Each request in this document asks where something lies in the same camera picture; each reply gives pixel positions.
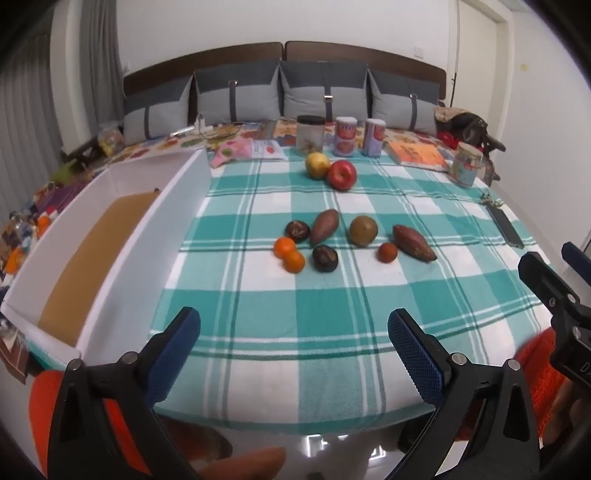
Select grey curtain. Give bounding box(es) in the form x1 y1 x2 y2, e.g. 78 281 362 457
0 0 122 217

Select purple sweet potato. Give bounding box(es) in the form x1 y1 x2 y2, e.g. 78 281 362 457
308 209 341 246
392 224 438 263

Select pink patterned pouch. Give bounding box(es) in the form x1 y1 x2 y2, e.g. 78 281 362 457
210 141 252 168

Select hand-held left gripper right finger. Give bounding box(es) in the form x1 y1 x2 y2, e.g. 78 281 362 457
387 308 541 480

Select dark mangosteen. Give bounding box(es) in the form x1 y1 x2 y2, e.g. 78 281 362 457
284 220 311 244
311 245 339 273

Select red apple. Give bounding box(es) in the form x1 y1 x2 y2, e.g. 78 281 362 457
327 160 358 192

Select printed jar with pale lid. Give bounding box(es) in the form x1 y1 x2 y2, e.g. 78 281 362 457
449 142 483 188

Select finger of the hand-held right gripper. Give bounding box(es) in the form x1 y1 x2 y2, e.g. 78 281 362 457
561 241 591 278
518 251 580 319

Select keys with black strap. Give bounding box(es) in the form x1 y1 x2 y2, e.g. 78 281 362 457
480 189 525 250

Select round green-brown fruit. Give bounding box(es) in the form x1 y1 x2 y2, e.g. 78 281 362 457
348 215 379 247

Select glass jar with black lid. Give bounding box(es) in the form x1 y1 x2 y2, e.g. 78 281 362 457
296 115 326 155

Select floral patterned bedsheet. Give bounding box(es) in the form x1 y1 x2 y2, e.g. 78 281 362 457
60 117 458 185

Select black bag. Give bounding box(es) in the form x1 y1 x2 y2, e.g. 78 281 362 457
434 106 506 155

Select white box with cardboard bottom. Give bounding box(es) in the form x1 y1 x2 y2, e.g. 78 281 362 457
0 148 211 370

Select orange book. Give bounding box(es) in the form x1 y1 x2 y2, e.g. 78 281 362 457
384 141 450 172

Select person's right forearm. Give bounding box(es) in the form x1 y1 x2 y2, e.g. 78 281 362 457
512 328 591 444

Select white door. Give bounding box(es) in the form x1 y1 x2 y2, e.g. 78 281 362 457
445 0 513 139

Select white snack packet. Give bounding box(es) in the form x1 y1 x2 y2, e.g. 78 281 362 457
249 140 287 161

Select yellow pear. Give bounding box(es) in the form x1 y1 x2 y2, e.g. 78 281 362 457
305 152 331 180

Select clear plastic bag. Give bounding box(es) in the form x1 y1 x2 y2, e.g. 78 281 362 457
97 122 125 156

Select red and white can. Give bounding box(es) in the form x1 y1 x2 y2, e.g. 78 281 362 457
333 117 358 158
361 119 386 158

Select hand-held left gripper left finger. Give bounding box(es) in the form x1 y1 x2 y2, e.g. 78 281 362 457
47 306 204 480

